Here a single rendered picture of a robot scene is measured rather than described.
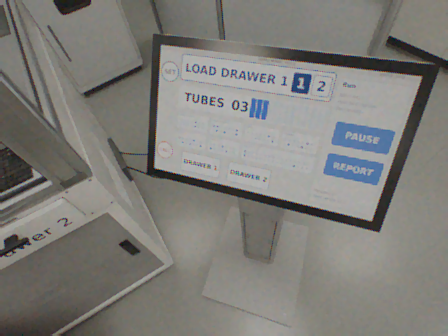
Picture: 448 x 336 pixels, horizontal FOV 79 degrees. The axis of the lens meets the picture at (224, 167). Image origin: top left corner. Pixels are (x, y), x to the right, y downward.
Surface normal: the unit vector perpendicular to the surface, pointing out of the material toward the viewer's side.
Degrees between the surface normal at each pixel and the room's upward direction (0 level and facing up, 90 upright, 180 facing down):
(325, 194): 50
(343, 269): 0
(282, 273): 5
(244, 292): 3
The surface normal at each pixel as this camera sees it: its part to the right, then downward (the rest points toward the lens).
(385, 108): -0.29, 0.27
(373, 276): -0.08, -0.54
